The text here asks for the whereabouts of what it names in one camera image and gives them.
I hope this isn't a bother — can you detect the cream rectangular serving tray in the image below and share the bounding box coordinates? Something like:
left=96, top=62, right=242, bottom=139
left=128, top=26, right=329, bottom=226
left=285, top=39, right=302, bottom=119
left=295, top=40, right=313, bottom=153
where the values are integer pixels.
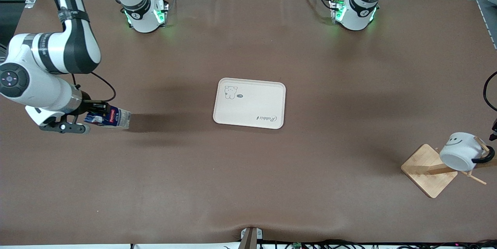
left=213, top=78, right=287, bottom=129

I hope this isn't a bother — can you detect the grey metal clamp bracket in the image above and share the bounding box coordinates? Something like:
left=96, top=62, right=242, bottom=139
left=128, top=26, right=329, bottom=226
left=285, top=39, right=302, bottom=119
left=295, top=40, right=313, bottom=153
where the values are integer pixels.
left=241, top=227, right=264, bottom=242

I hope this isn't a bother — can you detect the wooden mug tree rack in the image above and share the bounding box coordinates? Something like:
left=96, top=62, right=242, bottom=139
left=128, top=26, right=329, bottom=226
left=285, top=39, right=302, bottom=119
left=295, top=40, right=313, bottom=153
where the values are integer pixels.
left=401, top=136, right=497, bottom=199

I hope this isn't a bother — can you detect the blue milk carton green cap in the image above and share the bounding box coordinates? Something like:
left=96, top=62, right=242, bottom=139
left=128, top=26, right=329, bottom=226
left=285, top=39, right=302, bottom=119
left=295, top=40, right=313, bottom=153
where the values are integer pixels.
left=85, top=106, right=131, bottom=129

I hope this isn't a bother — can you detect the brown table cover mat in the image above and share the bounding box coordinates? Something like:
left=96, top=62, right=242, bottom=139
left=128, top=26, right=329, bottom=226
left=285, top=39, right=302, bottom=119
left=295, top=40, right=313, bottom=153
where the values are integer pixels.
left=0, top=0, right=497, bottom=246

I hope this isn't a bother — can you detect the white smiley mug black handle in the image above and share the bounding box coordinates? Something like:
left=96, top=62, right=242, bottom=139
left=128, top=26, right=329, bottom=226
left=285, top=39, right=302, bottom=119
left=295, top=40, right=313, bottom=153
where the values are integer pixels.
left=440, top=132, right=496, bottom=172

